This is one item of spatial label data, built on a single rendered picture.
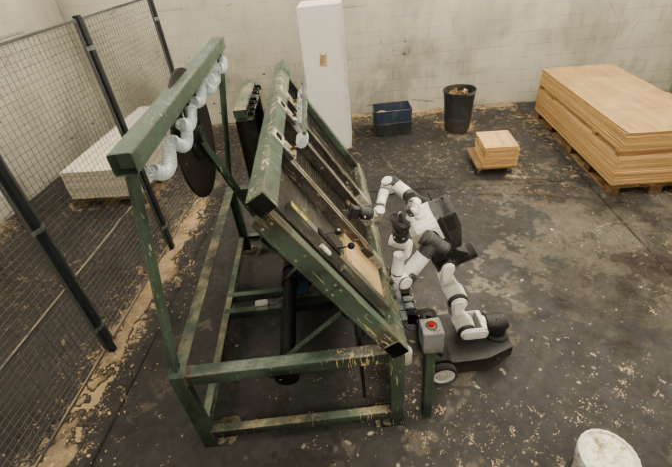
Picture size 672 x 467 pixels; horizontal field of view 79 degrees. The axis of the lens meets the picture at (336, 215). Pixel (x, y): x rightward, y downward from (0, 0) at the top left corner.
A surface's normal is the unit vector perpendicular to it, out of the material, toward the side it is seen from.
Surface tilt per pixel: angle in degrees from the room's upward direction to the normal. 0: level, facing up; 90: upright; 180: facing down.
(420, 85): 90
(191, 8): 90
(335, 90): 90
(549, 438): 0
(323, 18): 90
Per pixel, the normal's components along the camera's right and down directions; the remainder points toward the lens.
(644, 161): -0.04, 0.57
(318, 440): -0.09, -0.82
